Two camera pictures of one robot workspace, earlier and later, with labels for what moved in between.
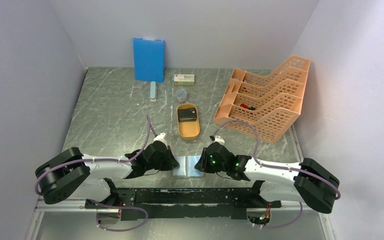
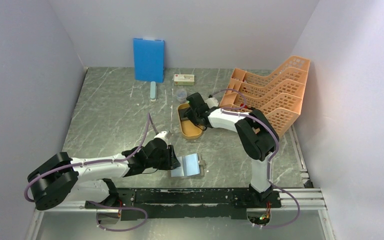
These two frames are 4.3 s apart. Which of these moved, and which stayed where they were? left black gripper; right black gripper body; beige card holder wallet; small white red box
Moved: right black gripper body
Stayed: left black gripper; beige card holder wallet; small white red box
